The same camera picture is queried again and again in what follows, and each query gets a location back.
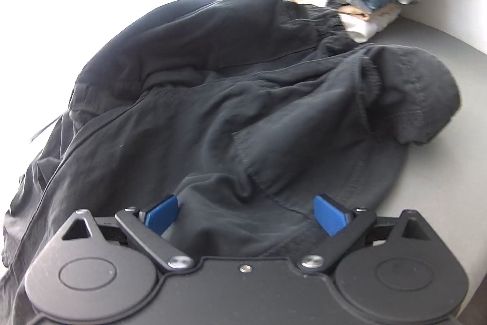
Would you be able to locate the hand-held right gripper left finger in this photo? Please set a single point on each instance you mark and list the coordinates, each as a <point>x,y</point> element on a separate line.
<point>161,215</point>

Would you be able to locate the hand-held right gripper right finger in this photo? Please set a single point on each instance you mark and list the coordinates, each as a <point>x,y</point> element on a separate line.
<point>331,217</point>

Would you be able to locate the black garment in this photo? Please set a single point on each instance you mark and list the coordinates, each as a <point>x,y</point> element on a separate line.
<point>213,111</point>

